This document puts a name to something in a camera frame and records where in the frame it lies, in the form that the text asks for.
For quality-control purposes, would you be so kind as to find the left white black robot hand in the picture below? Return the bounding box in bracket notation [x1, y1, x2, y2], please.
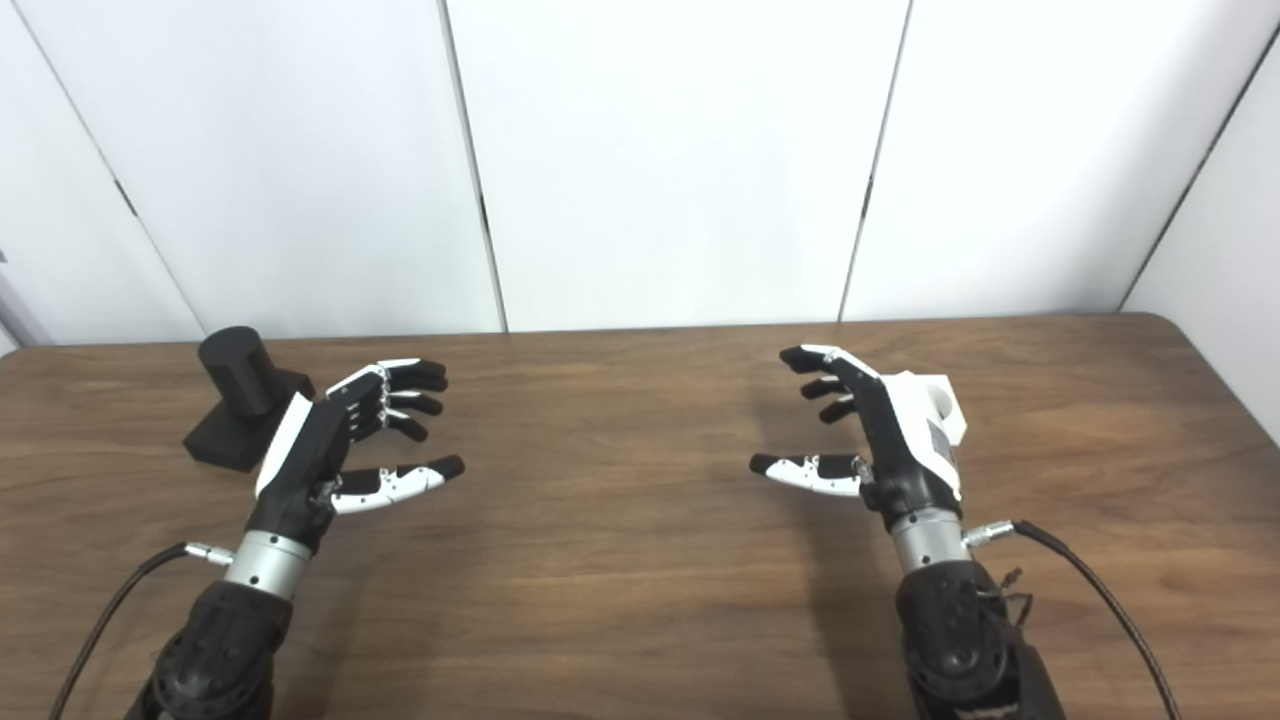
[245, 358, 467, 553]

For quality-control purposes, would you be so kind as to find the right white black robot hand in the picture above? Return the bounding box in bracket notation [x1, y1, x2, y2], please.
[750, 344, 964, 529]

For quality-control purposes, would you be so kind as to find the white square piece with hole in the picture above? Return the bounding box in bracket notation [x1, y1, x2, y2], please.
[903, 370, 970, 449]

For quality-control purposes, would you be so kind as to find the black cylinder peg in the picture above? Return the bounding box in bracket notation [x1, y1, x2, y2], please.
[183, 326, 316, 473]

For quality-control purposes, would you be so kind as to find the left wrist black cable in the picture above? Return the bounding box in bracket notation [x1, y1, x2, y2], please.
[48, 541, 236, 720]

